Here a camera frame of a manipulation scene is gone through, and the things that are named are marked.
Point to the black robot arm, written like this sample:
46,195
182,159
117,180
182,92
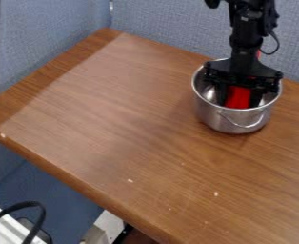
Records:
253,19

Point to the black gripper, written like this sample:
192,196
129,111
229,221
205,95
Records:
241,72

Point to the red star-shaped block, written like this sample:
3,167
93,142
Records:
238,98

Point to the white box under table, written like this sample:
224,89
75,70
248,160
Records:
105,230

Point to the metal pot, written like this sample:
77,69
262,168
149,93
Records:
222,119

